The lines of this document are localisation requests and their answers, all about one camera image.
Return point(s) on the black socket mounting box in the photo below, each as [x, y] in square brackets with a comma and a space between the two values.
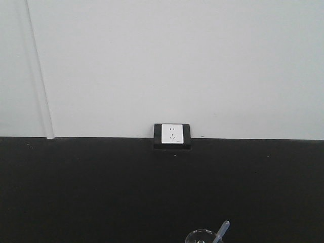
[157, 139]

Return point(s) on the white wall power socket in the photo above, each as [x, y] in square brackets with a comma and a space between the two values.
[172, 134]

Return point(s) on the clear glass beaker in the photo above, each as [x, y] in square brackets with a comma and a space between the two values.
[200, 236]

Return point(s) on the clear plastic pipette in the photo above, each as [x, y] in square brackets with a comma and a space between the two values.
[221, 232]

